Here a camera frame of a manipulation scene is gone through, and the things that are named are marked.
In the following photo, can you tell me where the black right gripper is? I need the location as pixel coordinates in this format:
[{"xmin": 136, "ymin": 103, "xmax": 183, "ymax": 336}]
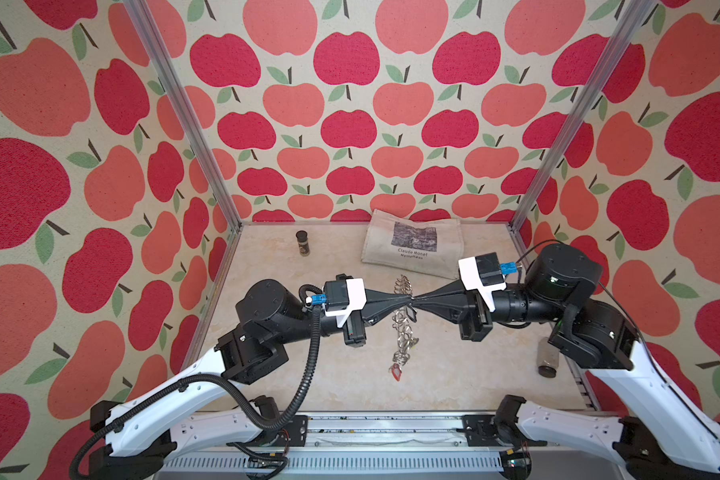
[{"xmin": 413, "ymin": 264, "xmax": 573, "ymax": 345}]

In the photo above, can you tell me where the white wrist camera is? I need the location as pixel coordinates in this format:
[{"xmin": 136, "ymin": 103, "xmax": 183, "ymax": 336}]
[
  {"xmin": 458, "ymin": 252, "xmax": 518, "ymax": 312},
  {"xmin": 306, "ymin": 278, "xmax": 367, "ymax": 329}
]

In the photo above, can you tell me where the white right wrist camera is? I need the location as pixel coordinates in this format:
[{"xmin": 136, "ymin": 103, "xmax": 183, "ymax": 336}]
[{"xmin": 458, "ymin": 252, "xmax": 518, "ymax": 312}]

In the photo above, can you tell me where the grey cylinder near right wall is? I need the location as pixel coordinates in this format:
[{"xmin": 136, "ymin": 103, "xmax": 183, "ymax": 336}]
[{"xmin": 536, "ymin": 338, "xmax": 560, "ymax": 379}]

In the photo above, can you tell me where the small dark spice jar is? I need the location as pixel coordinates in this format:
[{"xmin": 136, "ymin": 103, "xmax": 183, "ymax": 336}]
[{"xmin": 295, "ymin": 230, "xmax": 310, "ymax": 256}]

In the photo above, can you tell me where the black corrugated cable hose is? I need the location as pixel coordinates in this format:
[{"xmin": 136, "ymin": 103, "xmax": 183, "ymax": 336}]
[{"xmin": 68, "ymin": 283, "xmax": 324, "ymax": 480}]

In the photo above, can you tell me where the left rear aluminium frame post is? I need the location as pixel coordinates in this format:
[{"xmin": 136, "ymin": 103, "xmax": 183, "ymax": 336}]
[{"xmin": 124, "ymin": 0, "xmax": 242, "ymax": 235}]

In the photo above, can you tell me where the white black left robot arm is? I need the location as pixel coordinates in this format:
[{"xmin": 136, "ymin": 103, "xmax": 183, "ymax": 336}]
[{"xmin": 69, "ymin": 275, "xmax": 412, "ymax": 479}]

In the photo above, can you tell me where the right rear aluminium frame post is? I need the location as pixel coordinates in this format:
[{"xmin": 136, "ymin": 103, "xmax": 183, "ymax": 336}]
[{"xmin": 508, "ymin": 0, "xmax": 658, "ymax": 235}]

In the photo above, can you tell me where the red white key tag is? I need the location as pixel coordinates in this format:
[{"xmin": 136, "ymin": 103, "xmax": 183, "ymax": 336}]
[{"xmin": 389, "ymin": 363, "xmax": 402, "ymax": 382}]

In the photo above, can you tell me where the metal disc with key rings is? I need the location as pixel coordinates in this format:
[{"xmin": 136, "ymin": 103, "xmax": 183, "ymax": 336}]
[{"xmin": 392, "ymin": 306, "xmax": 419, "ymax": 369}]

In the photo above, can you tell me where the front aluminium rail base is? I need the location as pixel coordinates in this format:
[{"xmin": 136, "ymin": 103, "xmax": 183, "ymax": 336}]
[{"xmin": 154, "ymin": 409, "xmax": 613, "ymax": 479}]

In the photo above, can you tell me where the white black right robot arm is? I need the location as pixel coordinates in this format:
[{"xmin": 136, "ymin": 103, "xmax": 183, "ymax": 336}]
[{"xmin": 412, "ymin": 242, "xmax": 720, "ymax": 479}]

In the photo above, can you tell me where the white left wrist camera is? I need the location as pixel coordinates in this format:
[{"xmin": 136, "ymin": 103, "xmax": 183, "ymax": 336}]
[{"xmin": 306, "ymin": 278, "xmax": 367, "ymax": 329}]

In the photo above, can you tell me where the cream Monet canvas bag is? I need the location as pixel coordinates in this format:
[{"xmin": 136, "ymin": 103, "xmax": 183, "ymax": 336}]
[{"xmin": 361, "ymin": 210, "xmax": 464, "ymax": 279}]

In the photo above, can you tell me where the aluminium frame post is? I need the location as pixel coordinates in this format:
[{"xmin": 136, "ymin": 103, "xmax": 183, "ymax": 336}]
[
  {"xmin": 124, "ymin": 0, "xmax": 242, "ymax": 235},
  {"xmin": 508, "ymin": 0, "xmax": 658, "ymax": 235}
]

